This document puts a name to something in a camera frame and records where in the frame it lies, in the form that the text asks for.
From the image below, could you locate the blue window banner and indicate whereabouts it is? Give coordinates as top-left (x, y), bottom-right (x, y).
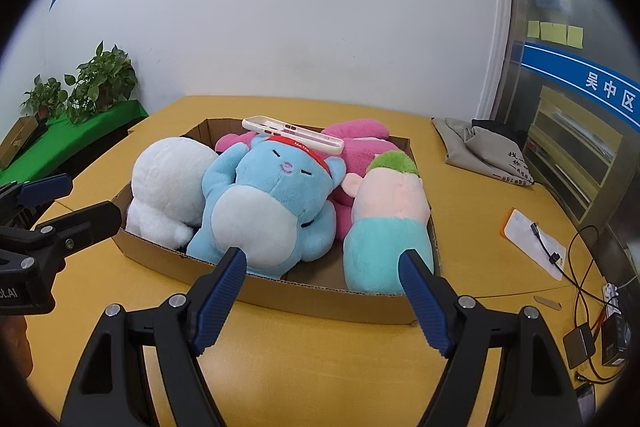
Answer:
top-left (520, 41), bottom-right (640, 114)

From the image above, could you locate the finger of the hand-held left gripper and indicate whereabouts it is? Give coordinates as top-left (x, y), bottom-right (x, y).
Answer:
top-left (0, 173), bottom-right (74, 214)
top-left (0, 201), bottom-right (123, 258)

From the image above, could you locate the brown wooden box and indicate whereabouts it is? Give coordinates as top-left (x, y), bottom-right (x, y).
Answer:
top-left (0, 116), bottom-right (41, 168)

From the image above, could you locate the green-haired teal plush toy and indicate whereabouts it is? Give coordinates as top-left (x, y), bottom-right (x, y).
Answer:
top-left (342, 151), bottom-right (435, 295)

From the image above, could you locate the white plush toy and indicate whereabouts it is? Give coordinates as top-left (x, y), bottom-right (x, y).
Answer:
top-left (125, 137), bottom-right (221, 250)

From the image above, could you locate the green table cloth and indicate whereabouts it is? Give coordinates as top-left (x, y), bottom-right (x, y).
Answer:
top-left (0, 99), bottom-right (150, 188)

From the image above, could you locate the wooden shelf behind glass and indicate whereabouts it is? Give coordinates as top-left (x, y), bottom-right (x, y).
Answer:
top-left (525, 86), bottom-right (626, 223)

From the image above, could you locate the white power strip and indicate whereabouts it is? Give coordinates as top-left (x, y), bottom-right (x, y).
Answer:
top-left (602, 282), bottom-right (624, 308)

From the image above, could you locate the brown cardboard box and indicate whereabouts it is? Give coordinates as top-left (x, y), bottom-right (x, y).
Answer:
top-left (112, 117), bottom-right (441, 325)

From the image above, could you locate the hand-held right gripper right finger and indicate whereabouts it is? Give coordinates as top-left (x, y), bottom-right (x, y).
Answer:
top-left (398, 249), bottom-right (583, 427)

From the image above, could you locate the grey cloth bag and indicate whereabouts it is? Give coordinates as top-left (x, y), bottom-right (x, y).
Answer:
top-left (432, 117), bottom-right (536, 188)

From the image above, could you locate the small black box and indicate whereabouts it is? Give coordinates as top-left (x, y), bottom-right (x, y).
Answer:
top-left (600, 312), bottom-right (629, 367)

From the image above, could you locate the large green potted plant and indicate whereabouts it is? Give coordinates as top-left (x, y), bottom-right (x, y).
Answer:
top-left (65, 41), bottom-right (138, 125)

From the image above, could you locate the pink plush bear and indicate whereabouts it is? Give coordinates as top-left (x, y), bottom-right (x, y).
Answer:
top-left (215, 122), bottom-right (416, 242)

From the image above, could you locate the small green potted plant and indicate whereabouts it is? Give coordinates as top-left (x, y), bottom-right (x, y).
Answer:
top-left (20, 74), bottom-right (68, 120)

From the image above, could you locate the black power adapter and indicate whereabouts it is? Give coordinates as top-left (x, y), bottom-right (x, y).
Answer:
top-left (563, 327), bottom-right (597, 369)

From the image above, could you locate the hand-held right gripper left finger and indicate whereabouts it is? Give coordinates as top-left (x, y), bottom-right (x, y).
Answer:
top-left (60, 247), bottom-right (248, 427)

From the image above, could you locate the clear white phone case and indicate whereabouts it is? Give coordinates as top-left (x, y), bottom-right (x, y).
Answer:
top-left (241, 115), bottom-right (346, 154)

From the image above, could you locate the black cable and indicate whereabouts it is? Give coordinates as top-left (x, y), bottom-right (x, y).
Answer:
top-left (530, 222), bottom-right (628, 383)

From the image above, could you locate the white paper sheet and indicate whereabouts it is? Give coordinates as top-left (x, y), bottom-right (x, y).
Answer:
top-left (502, 208), bottom-right (568, 280)

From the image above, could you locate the blue plush bear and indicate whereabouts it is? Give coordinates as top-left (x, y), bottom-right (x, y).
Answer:
top-left (186, 132), bottom-right (348, 279)

